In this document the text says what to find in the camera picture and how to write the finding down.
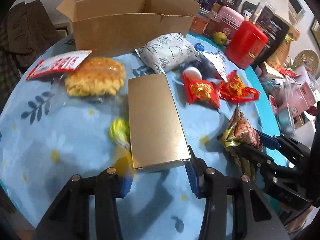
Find pink lidded canister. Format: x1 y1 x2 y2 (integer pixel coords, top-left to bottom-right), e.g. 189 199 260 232
216 7 244 42

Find large red snack packet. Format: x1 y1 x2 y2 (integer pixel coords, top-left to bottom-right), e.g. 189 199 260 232
217 70 260 104

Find yellow green pear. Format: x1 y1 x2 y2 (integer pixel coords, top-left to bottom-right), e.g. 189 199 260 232
213 32 228 46

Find clear jar brown contents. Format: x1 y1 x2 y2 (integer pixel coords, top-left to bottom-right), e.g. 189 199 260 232
202 11 222 38

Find tall jar black label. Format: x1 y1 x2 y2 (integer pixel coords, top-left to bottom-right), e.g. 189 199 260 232
249 0 275 29

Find brown green nut packets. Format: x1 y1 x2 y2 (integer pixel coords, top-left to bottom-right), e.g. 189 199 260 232
217 103 263 180

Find red cylindrical canister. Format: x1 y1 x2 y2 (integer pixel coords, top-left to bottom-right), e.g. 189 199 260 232
225 21 268 69

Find small red snack packet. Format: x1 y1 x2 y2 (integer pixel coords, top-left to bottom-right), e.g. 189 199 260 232
181 73 220 109

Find blue white tube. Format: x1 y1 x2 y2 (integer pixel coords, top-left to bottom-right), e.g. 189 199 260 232
183 43 204 80

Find white bread-print snack bag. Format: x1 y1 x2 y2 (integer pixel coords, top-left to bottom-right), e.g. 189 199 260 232
135 33 200 74

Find brown jacket pile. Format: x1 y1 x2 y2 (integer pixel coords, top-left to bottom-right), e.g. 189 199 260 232
7 0 61 69

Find blue floral tablecloth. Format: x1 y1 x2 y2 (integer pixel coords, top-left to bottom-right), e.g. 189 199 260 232
1 35 280 239

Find yellow green lollipop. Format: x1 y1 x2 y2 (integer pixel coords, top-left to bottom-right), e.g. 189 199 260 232
109 118 131 150

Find black stand-up pouch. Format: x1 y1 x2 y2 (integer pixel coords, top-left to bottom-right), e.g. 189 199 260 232
251 14 291 68

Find waffle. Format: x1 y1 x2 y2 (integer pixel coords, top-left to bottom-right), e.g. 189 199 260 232
65 57 126 96

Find orange kraft snack bag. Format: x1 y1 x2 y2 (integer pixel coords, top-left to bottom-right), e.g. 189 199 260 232
266 27 300 70

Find open cardboard box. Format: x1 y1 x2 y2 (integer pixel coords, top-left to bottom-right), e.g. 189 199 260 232
56 0 200 57

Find gold rectangular box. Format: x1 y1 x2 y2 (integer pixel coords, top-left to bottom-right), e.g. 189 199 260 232
128 74 191 172

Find red white sachet packet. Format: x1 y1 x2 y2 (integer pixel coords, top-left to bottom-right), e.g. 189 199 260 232
26 50 93 81

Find silver purple chip bag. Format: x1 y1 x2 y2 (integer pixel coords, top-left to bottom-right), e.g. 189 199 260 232
199 51 227 82

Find clear jar orange label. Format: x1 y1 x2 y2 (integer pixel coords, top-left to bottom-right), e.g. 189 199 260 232
189 8 211 35

